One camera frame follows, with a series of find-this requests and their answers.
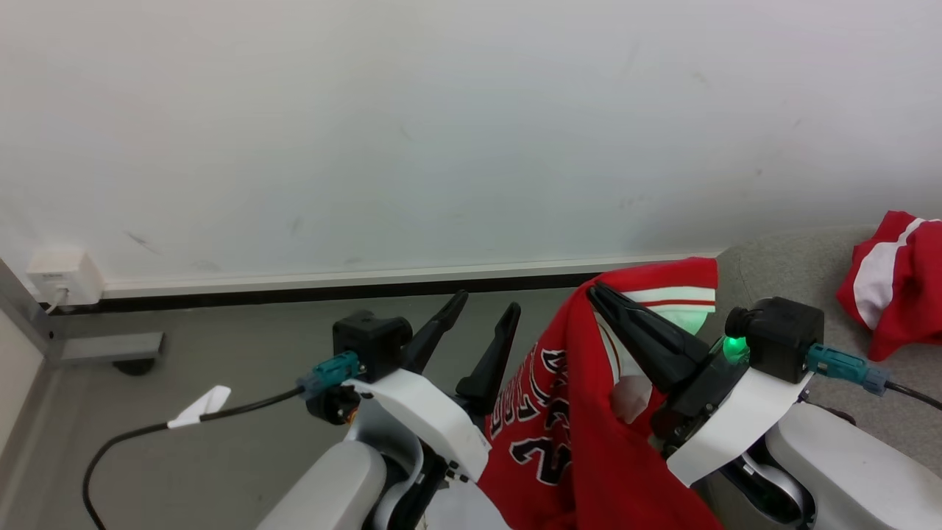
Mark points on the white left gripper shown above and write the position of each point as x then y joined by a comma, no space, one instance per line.
427,416

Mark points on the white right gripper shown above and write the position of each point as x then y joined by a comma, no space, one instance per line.
725,423

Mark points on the red jersey black lettering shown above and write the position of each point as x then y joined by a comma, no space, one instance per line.
581,434

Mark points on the red shorts white stripe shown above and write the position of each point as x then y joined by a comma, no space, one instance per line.
901,287

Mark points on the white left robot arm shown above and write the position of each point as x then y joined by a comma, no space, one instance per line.
331,489

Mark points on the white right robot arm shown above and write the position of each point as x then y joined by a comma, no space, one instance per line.
846,471

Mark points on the grey fabric sofa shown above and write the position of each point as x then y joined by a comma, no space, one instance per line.
795,276

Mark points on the white baseboard strip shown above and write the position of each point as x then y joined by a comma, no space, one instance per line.
368,278

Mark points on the black caster foot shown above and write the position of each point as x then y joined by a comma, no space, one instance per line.
135,365

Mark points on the beige partition panel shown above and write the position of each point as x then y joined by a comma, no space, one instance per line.
15,383

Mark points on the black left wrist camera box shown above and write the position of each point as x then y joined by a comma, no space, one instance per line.
372,342

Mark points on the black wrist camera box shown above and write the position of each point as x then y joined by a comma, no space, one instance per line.
780,338
372,342

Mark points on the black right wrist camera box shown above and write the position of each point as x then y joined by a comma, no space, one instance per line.
780,338

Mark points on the grey metal frame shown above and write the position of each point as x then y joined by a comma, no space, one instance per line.
103,346

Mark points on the white wall outlet box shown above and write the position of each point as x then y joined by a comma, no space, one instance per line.
65,276

